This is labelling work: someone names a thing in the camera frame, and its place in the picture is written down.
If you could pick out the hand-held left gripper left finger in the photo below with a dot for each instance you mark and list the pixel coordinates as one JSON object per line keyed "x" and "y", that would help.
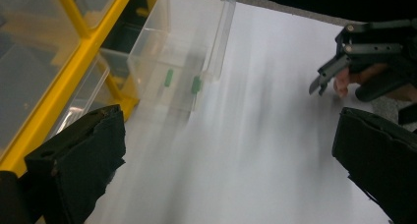
{"x": 78, "y": 158}

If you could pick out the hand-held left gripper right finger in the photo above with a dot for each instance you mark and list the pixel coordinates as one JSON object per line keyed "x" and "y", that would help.
{"x": 383, "y": 161}

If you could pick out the yellow black organizer cabinet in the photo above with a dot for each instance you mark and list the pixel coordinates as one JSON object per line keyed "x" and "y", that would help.
{"x": 70, "y": 76}

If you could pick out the green plastic wall plug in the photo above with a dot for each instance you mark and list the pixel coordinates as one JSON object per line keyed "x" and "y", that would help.
{"x": 196, "y": 84}
{"x": 168, "y": 77}

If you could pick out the clear plastic drawer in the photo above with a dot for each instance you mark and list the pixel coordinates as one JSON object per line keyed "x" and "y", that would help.
{"x": 183, "y": 47}

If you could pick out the white table cover sheet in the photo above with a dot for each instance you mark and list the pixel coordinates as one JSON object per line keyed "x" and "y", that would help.
{"x": 262, "y": 135}

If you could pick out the grid of clear cabinet drawers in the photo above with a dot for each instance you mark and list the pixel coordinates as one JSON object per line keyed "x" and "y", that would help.
{"x": 32, "y": 53}

